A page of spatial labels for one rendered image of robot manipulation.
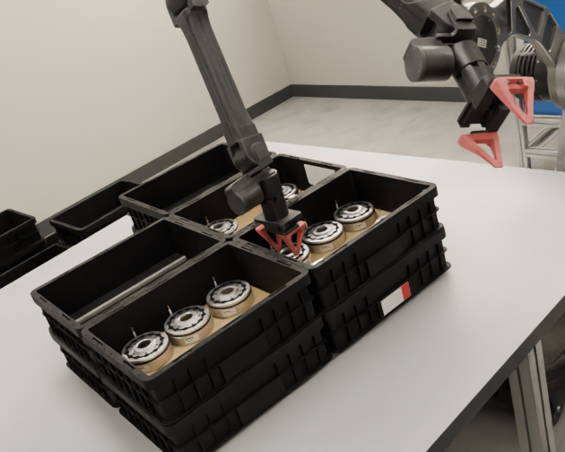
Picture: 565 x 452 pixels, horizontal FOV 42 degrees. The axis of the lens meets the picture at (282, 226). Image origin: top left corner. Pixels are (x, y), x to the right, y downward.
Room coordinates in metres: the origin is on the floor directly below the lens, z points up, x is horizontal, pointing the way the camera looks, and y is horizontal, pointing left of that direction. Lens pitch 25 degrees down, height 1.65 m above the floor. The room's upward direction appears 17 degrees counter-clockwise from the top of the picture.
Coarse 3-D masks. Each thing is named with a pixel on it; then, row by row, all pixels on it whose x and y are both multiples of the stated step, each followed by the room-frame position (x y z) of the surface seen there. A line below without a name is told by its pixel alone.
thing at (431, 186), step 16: (336, 176) 1.70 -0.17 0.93; (384, 176) 1.62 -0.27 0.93; (432, 192) 1.47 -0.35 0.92; (288, 208) 1.61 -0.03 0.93; (400, 208) 1.42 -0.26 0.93; (416, 208) 1.44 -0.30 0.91; (256, 224) 1.56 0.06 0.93; (384, 224) 1.38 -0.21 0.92; (240, 240) 1.50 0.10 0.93; (352, 240) 1.34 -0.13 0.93; (368, 240) 1.36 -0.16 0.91; (288, 256) 1.36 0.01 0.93; (336, 256) 1.31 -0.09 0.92; (320, 272) 1.28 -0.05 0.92
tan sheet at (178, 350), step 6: (252, 288) 1.45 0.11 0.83; (258, 294) 1.42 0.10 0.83; (264, 294) 1.41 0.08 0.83; (258, 300) 1.39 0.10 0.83; (204, 306) 1.44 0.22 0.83; (252, 306) 1.37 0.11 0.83; (216, 318) 1.37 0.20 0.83; (222, 318) 1.36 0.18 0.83; (228, 318) 1.35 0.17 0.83; (216, 324) 1.35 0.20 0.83; (222, 324) 1.34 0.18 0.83; (216, 330) 1.32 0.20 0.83; (198, 342) 1.30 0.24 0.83; (174, 348) 1.30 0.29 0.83; (180, 348) 1.30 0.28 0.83; (186, 348) 1.29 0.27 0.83; (174, 354) 1.28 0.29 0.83; (180, 354) 1.27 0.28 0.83; (162, 366) 1.25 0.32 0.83; (150, 372) 1.24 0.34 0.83
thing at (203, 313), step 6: (192, 306) 1.40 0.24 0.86; (198, 306) 1.39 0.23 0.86; (180, 312) 1.39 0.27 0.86; (198, 312) 1.36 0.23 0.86; (204, 312) 1.35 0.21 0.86; (168, 318) 1.37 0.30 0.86; (174, 318) 1.37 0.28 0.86; (198, 318) 1.34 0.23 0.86; (204, 318) 1.33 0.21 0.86; (168, 324) 1.36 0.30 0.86; (174, 324) 1.34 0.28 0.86; (192, 324) 1.33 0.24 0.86; (198, 324) 1.31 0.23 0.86; (168, 330) 1.33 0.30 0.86; (174, 330) 1.32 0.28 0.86; (180, 330) 1.32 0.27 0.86; (186, 330) 1.31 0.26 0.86; (192, 330) 1.30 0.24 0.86
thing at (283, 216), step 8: (264, 200) 1.50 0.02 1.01; (272, 200) 1.48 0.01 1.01; (280, 200) 1.48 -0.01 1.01; (264, 208) 1.49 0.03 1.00; (272, 208) 1.48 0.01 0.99; (280, 208) 1.48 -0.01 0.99; (256, 216) 1.53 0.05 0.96; (264, 216) 1.52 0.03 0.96; (272, 216) 1.48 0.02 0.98; (280, 216) 1.48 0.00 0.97; (288, 216) 1.48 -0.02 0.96; (296, 216) 1.47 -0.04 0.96; (272, 224) 1.47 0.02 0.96; (280, 224) 1.45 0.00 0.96; (288, 224) 1.46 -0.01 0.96
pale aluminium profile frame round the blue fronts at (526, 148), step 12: (516, 48) 3.22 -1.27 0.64; (516, 120) 3.22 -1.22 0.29; (540, 120) 3.12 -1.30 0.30; (552, 120) 3.07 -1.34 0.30; (516, 132) 3.23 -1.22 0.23; (540, 132) 3.35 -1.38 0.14; (552, 132) 3.37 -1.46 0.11; (528, 144) 3.22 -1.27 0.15; (528, 156) 3.19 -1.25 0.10; (540, 156) 3.14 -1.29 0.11; (552, 156) 3.09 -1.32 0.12; (528, 168) 3.21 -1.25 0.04
